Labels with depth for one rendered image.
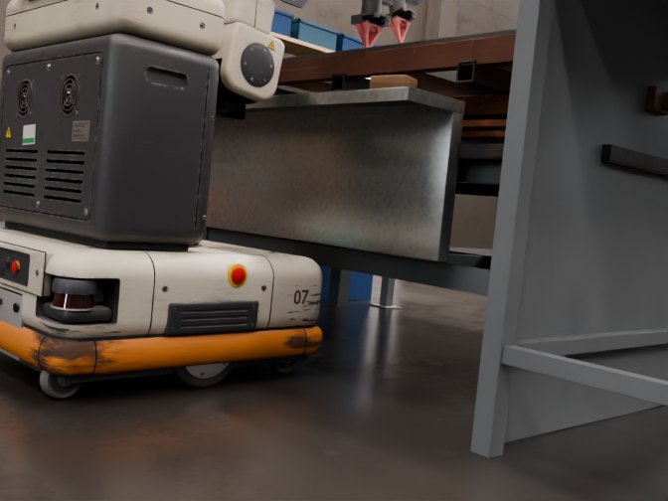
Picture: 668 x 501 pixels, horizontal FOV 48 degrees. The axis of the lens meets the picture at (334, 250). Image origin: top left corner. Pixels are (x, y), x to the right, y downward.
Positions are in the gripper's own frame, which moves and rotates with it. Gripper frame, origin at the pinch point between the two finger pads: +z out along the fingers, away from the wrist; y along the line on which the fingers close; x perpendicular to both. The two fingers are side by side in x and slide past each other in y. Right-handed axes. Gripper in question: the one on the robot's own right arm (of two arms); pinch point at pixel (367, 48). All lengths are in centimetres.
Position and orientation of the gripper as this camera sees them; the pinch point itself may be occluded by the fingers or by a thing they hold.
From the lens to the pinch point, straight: 225.2
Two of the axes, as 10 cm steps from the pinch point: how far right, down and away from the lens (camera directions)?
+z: -0.9, 9.9, 0.8
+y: -6.7, -1.2, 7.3
